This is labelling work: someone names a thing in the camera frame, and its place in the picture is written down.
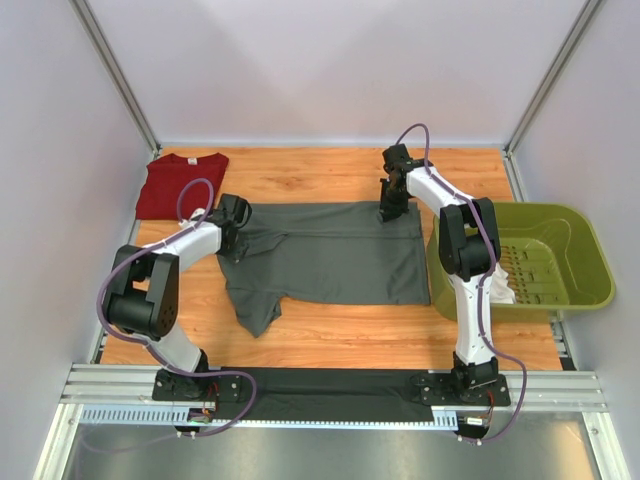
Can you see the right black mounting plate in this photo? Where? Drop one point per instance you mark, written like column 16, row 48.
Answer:
column 442, row 389

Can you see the left aluminium frame post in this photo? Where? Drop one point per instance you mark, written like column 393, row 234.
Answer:
column 98, row 39

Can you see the right aluminium frame post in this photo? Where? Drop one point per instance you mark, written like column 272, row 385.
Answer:
column 569, row 45

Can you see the grey t-shirt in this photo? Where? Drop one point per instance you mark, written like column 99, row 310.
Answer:
column 329, row 253

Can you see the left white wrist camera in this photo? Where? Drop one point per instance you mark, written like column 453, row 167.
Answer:
column 195, row 216

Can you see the black mounting plate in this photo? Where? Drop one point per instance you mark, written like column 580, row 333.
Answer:
column 220, row 386
column 442, row 389

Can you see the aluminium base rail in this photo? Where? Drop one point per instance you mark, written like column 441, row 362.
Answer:
column 546, row 391

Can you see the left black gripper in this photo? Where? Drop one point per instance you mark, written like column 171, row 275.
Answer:
column 238, row 253

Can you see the red folded t-shirt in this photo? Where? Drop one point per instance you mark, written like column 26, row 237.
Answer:
column 166, row 179

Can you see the aluminium frame post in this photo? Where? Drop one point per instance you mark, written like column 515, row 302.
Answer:
column 569, row 45
column 98, row 39

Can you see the white crumpled t-shirt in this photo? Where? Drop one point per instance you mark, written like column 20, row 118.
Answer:
column 500, row 291

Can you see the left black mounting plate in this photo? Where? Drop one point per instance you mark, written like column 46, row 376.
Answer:
column 220, row 386

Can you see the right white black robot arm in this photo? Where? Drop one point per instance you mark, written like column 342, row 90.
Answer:
column 468, row 251

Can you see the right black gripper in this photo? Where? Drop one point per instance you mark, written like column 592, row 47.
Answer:
column 387, row 211

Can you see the green plastic basket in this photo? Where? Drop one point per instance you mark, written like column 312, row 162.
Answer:
column 553, row 260

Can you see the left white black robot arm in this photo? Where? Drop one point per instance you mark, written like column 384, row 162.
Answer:
column 139, row 301

